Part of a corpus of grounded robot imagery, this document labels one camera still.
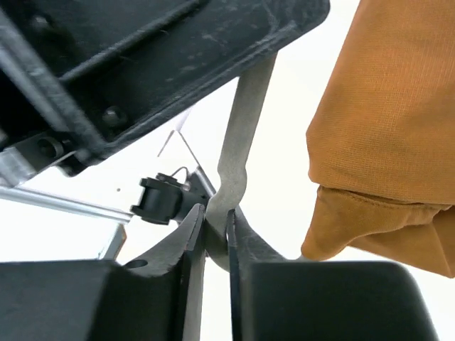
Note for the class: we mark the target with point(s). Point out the aluminium rail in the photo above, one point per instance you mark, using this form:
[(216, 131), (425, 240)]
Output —
[(63, 204)]

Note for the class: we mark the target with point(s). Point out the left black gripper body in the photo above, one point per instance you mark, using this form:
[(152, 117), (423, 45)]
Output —
[(81, 80)]

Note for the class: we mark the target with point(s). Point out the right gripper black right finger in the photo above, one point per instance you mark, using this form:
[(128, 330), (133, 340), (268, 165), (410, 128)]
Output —
[(273, 298)]

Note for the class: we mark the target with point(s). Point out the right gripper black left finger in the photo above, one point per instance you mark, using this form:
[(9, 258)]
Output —
[(156, 296)]

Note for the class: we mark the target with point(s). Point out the grey clothes hanger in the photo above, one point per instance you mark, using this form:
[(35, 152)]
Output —
[(238, 152)]

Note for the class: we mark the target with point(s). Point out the brown trousers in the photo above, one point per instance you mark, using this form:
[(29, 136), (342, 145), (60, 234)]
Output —
[(381, 144)]

